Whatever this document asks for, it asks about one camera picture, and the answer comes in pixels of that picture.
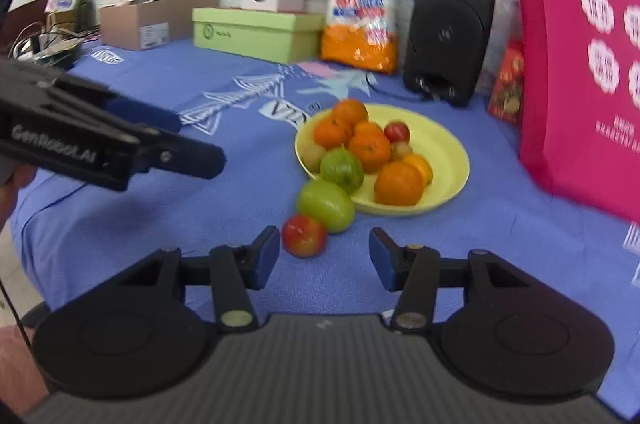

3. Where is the green apple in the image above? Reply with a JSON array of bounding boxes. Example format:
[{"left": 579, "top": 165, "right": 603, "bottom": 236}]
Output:
[
  {"left": 320, "top": 147, "right": 365, "bottom": 195},
  {"left": 296, "top": 179, "right": 356, "bottom": 233}
]

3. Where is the pale green shoe box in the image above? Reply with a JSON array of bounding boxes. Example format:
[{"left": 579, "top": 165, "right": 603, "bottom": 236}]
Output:
[{"left": 191, "top": 7, "right": 326, "bottom": 64}]

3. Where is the pink tote bag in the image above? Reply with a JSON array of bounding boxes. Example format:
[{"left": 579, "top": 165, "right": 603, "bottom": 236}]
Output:
[{"left": 515, "top": 0, "right": 640, "bottom": 225}]

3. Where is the yellow plastic plate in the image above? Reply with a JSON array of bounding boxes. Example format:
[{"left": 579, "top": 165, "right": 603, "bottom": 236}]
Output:
[{"left": 294, "top": 104, "right": 471, "bottom": 218}]

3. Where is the thin black cable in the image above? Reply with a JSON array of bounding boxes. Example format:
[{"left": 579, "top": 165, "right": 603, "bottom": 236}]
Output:
[{"left": 0, "top": 276, "right": 32, "bottom": 347}]

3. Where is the orange blue plastic bag pack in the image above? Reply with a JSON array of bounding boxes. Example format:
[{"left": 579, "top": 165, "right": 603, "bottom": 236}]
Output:
[{"left": 320, "top": 0, "right": 406, "bottom": 75}]

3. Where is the black speaker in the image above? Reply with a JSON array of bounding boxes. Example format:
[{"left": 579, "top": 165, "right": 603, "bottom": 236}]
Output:
[{"left": 402, "top": 0, "right": 497, "bottom": 107}]

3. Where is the blue printed tablecloth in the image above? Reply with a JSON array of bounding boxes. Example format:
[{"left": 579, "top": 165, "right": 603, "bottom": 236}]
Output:
[{"left": 10, "top": 36, "right": 640, "bottom": 420}]

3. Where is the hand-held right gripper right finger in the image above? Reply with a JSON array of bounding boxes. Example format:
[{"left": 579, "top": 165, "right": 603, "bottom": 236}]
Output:
[{"left": 369, "top": 228, "right": 541, "bottom": 332}]

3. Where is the pale green fruit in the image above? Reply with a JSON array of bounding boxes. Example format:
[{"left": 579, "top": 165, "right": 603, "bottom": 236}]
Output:
[{"left": 299, "top": 139, "right": 328, "bottom": 173}]

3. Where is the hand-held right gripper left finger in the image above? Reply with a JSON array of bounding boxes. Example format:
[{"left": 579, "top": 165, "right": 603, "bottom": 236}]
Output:
[{"left": 107, "top": 225, "right": 282, "bottom": 335}]

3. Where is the red printed packet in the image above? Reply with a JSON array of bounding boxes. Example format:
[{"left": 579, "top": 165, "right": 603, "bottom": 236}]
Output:
[{"left": 487, "top": 38, "right": 526, "bottom": 127}]

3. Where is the person's left hand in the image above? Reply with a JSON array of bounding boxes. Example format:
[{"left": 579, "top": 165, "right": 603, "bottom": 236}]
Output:
[{"left": 0, "top": 156, "right": 38, "bottom": 229}]

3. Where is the brown cardboard box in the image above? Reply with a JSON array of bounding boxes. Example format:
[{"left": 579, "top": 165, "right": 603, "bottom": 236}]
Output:
[{"left": 99, "top": 0, "right": 221, "bottom": 52}]

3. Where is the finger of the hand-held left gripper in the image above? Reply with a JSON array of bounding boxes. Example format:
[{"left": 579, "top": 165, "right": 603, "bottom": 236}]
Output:
[
  {"left": 102, "top": 96, "right": 182, "bottom": 135},
  {"left": 132, "top": 129, "right": 227, "bottom": 181}
]

